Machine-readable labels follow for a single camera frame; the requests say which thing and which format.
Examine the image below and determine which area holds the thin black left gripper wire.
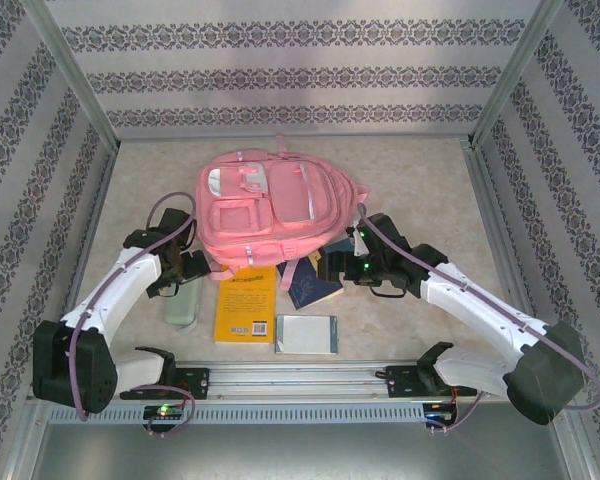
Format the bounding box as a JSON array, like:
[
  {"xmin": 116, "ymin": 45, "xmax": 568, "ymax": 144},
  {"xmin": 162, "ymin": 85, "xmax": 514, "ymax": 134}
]
[{"xmin": 148, "ymin": 278, "xmax": 182, "ymax": 301}]

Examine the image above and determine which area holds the white notepad with blue spine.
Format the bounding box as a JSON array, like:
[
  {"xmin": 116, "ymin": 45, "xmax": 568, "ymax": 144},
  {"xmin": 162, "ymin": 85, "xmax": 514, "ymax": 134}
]
[{"xmin": 274, "ymin": 313, "xmax": 339, "ymax": 356}]

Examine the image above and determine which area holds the pink student backpack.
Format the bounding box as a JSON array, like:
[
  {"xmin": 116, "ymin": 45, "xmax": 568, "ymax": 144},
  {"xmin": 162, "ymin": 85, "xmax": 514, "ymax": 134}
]
[{"xmin": 194, "ymin": 133, "xmax": 372, "ymax": 282}]

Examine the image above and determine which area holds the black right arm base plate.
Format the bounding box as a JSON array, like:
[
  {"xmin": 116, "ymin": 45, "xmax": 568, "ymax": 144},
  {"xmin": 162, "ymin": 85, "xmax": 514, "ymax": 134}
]
[{"xmin": 385, "ymin": 364, "xmax": 478, "ymax": 400}]

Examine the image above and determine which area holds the pale green pencil case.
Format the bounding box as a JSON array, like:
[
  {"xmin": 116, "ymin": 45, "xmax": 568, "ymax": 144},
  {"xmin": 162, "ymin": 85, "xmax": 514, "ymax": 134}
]
[{"xmin": 164, "ymin": 276, "xmax": 205, "ymax": 335}]

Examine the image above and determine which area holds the grey metal panel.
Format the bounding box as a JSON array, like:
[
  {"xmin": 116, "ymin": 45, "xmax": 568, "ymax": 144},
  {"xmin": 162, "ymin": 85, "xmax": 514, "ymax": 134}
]
[{"xmin": 9, "ymin": 399, "xmax": 594, "ymax": 480}]

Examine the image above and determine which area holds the aluminium mounting rail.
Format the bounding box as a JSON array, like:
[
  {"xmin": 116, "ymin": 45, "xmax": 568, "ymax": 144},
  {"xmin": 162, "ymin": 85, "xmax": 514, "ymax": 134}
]
[{"xmin": 29, "ymin": 362, "xmax": 566, "ymax": 401}]

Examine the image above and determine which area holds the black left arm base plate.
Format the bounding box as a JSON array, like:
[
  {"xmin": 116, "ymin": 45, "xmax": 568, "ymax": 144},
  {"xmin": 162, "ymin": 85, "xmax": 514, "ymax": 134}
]
[{"xmin": 119, "ymin": 367, "xmax": 212, "ymax": 401}]

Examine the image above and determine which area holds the aluminium frame post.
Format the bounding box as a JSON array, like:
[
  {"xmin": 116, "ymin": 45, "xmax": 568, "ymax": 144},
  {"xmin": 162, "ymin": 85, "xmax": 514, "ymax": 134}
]
[
  {"xmin": 22, "ymin": 0, "xmax": 120, "ymax": 151},
  {"xmin": 469, "ymin": 0, "xmax": 564, "ymax": 149}
]

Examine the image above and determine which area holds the thin black right gripper wire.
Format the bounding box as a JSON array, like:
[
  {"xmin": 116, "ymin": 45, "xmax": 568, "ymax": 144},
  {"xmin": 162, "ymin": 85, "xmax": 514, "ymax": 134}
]
[{"xmin": 367, "ymin": 279, "xmax": 409, "ymax": 301}]

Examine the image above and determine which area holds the navy book with flower print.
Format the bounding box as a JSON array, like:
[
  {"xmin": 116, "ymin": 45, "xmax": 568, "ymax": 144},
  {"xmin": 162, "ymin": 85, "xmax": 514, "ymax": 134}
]
[{"xmin": 285, "ymin": 252, "xmax": 345, "ymax": 312}]

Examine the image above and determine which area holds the yellow paperback book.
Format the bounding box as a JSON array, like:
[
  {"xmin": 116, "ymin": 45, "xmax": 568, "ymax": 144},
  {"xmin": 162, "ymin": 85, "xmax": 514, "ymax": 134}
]
[{"xmin": 213, "ymin": 264, "xmax": 278, "ymax": 346}]

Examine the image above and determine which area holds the teal snap wallet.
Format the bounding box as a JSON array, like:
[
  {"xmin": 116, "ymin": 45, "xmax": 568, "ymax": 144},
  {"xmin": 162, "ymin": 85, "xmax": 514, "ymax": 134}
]
[{"xmin": 321, "ymin": 237, "xmax": 356, "ymax": 261}]

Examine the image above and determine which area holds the thin black gripper wire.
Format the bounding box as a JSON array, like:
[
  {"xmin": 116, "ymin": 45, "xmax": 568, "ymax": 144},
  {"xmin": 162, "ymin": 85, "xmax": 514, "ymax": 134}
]
[
  {"xmin": 367, "ymin": 279, "xmax": 409, "ymax": 301},
  {"xmin": 148, "ymin": 278, "xmax": 182, "ymax": 301}
]

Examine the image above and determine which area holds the slotted grey cable duct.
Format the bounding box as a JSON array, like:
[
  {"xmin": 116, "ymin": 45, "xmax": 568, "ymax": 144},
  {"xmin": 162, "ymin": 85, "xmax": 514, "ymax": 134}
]
[{"xmin": 47, "ymin": 402, "xmax": 554, "ymax": 425}]

